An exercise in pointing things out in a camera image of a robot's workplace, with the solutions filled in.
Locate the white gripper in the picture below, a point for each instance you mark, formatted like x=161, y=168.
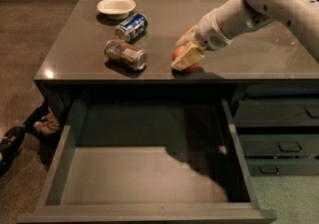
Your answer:
x=209, y=35

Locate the red apple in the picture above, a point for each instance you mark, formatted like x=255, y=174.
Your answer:
x=176, y=53

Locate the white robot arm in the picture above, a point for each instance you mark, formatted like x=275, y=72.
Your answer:
x=300, y=17

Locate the dark grey counter cabinet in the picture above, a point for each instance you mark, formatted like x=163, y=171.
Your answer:
x=268, y=64

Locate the closed upper right drawer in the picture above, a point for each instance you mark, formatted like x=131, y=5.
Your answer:
x=277, y=112

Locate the closed drawer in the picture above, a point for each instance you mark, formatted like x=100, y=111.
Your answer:
x=283, y=167
x=277, y=112
x=280, y=144

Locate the open grey top drawer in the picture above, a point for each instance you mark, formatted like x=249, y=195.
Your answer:
x=152, y=163

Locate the closed middle right drawer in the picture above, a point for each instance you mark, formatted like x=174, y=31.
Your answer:
x=280, y=144

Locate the closed lower right drawer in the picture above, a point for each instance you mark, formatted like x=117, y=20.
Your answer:
x=283, y=167

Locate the brown silver soda can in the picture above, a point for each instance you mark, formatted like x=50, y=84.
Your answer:
x=126, y=55

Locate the blue soda can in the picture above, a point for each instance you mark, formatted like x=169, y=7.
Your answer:
x=132, y=27

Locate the white bowl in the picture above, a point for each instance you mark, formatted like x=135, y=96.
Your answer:
x=116, y=9

